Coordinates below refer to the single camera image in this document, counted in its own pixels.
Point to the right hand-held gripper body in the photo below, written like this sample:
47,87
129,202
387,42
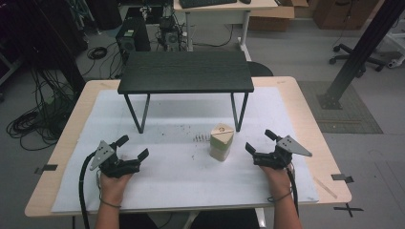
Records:
280,154

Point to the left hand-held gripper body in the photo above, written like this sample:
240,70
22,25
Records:
111,163

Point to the triangular beige and green box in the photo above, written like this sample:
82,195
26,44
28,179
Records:
222,140

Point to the black wooden shelf riser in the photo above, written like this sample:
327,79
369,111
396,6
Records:
186,71

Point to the person's left hand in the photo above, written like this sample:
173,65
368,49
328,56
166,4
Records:
113,187

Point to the person's right hand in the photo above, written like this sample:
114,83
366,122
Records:
277,183

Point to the thin wrist band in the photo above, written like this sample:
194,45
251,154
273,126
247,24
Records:
110,204
280,198

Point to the white table mat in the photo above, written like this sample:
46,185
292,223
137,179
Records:
178,184

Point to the black tape strip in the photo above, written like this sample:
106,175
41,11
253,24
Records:
341,177

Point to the dark round stool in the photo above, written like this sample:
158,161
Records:
259,69

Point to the person's dark pants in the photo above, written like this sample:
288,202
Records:
223,219

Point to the grey floor mat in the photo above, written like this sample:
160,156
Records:
347,117

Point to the black computer tower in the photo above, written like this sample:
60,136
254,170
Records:
132,38

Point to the black office chair base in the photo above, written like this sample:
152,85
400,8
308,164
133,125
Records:
353,57

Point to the brown cardboard box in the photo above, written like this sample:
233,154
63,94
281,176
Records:
273,16

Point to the white desk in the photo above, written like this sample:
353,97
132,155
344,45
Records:
223,9

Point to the brown cabinet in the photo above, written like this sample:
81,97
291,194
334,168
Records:
344,14

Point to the black keyboard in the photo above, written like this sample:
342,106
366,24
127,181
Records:
207,2

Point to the open-frame computer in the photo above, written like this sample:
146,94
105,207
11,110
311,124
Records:
170,35

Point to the black metal stand post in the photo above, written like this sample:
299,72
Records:
363,51

